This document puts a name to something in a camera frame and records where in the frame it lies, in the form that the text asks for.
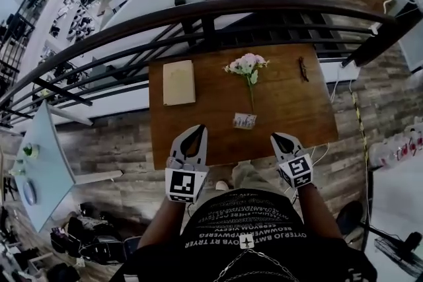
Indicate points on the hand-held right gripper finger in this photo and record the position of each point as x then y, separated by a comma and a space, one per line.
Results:
277, 146
293, 143

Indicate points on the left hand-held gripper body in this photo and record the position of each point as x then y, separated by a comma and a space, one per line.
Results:
182, 182

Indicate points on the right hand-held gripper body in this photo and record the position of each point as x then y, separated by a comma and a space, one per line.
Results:
295, 171

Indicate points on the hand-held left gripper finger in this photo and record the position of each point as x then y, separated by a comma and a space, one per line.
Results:
180, 141
204, 145

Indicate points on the small printed card stand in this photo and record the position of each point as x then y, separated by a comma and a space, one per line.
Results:
245, 121

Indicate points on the person's right forearm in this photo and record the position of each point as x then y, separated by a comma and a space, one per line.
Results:
319, 211

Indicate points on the person's left forearm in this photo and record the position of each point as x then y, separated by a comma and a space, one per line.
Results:
162, 224

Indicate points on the person's left hand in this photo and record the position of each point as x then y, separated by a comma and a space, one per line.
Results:
180, 163

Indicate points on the white shoe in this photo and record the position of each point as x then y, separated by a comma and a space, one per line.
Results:
222, 185

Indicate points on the khaki trouser leg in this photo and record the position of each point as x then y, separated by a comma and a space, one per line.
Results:
246, 175

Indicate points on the beige closed book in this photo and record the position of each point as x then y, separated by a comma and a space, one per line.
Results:
178, 82

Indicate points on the black round stool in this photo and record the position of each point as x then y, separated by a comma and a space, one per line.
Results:
350, 218

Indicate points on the dark folded eyeglasses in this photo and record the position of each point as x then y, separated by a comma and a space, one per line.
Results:
303, 70

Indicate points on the black printed shirt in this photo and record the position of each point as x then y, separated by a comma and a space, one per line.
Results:
251, 241

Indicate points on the pink artificial flower sprig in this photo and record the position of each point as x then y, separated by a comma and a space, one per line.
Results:
248, 66

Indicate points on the clear bag of bottles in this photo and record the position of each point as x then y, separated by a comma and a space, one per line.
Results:
398, 147

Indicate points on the black bags pile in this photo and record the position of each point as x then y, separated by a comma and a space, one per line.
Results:
89, 237

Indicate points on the black power strip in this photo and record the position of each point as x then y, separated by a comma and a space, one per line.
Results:
400, 252

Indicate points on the dark curved railing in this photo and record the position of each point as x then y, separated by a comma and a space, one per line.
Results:
205, 10

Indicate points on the pale blue glass table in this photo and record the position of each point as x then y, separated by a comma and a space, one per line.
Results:
46, 168

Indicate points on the green bottle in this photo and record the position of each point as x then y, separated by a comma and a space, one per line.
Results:
31, 151

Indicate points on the blue round plate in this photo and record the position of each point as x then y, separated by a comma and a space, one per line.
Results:
29, 192

